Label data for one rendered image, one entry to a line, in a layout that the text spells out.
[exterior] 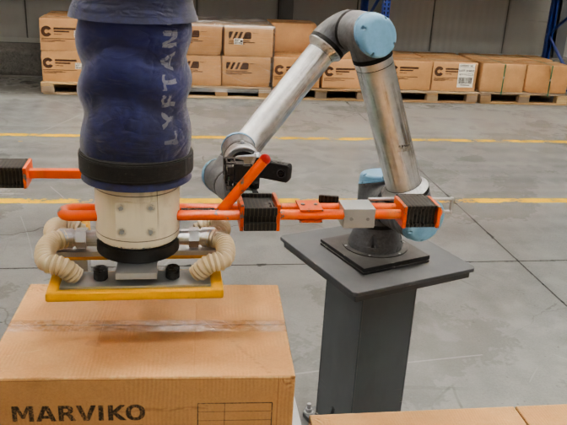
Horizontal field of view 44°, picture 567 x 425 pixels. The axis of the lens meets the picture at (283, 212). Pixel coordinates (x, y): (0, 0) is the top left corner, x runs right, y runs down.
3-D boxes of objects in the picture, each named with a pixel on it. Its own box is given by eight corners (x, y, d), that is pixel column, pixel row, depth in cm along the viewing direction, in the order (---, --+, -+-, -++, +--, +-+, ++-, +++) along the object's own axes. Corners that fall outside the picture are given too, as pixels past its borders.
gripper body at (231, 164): (226, 193, 170) (223, 177, 181) (261, 192, 171) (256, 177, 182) (226, 163, 167) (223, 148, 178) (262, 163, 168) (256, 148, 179)
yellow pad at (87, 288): (45, 303, 134) (43, 279, 132) (52, 279, 143) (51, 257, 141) (224, 298, 139) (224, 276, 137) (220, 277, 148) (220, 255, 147)
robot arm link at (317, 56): (331, -3, 210) (189, 174, 207) (353, 0, 200) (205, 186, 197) (353, 24, 216) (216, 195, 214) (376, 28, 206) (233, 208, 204)
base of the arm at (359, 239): (337, 239, 250) (339, 213, 247) (379, 231, 260) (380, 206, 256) (370, 260, 235) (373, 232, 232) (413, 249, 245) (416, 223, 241)
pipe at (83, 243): (45, 281, 134) (43, 254, 132) (62, 231, 157) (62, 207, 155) (224, 277, 140) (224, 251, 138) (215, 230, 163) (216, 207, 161)
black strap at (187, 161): (72, 185, 130) (71, 164, 128) (85, 151, 151) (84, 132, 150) (195, 185, 133) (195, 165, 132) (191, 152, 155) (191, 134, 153)
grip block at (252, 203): (240, 233, 145) (240, 206, 143) (235, 216, 154) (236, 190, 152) (280, 233, 146) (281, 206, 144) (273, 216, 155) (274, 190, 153)
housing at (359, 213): (342, 228, 150) (344, 209, 148) (336, 217, 156) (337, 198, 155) (375, 228, 151) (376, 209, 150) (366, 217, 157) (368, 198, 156)
